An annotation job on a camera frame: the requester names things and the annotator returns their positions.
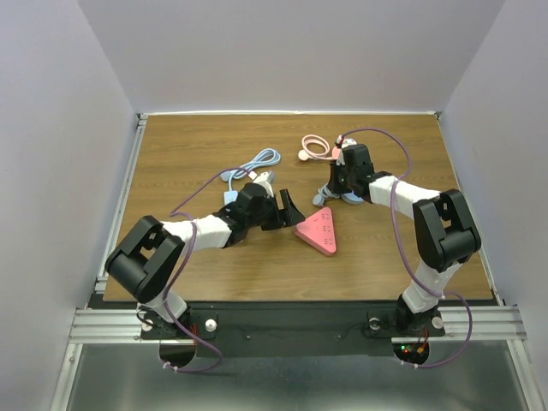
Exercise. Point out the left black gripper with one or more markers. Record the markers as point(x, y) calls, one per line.
point(288, 216)

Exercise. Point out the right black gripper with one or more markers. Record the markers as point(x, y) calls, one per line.
point(335, 184)

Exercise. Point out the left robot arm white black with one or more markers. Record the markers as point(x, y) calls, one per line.
point(144, 260)

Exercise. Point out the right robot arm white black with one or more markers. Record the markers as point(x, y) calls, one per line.
point(445, 232)

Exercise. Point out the blue round socket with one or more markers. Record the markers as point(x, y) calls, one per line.
point(351, 198)

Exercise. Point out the pink triangular power strip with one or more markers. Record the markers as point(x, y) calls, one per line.
point(318, 231)

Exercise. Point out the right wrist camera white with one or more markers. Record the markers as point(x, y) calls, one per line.
point(340, 144)

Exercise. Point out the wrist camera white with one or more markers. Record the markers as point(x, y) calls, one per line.
point(264, 179)
point(340, 144)

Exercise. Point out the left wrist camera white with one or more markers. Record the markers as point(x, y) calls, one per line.
point(264, 179)

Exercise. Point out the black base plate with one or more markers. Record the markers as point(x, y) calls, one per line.
point(287, 329)

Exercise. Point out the aluminium frame rail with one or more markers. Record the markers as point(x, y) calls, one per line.
point(102, 276)

